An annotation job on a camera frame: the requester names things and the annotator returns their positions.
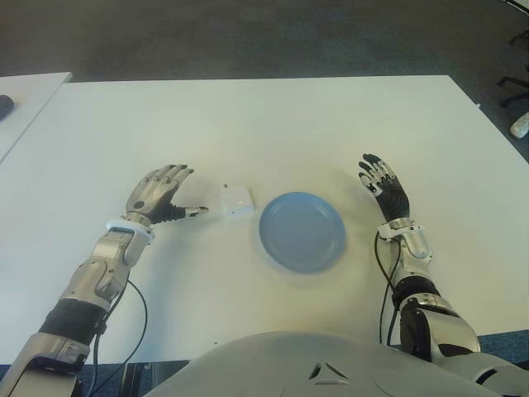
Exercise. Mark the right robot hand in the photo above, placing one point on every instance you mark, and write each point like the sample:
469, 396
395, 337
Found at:
390, 196

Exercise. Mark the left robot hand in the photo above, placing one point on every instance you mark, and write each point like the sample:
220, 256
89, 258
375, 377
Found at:
155, 194

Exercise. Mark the white charger block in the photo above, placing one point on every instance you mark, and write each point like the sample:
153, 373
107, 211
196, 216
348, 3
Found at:
235, 200

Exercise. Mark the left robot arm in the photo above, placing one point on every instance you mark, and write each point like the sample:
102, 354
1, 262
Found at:
95, 281

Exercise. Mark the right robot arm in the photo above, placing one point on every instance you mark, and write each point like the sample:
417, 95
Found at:
417, 248

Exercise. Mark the blue round plate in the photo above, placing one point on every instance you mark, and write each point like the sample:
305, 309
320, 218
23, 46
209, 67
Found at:
301, 231

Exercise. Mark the white shoe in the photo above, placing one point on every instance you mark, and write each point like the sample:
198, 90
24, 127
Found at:
520, 126

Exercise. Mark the white neighbouring table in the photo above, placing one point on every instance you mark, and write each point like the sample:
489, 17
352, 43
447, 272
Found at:
25, 97

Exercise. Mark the black computer mouse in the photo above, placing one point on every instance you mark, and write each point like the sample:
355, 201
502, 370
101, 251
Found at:
5, 105

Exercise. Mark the grey robot torso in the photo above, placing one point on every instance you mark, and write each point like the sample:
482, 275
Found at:
310, 364

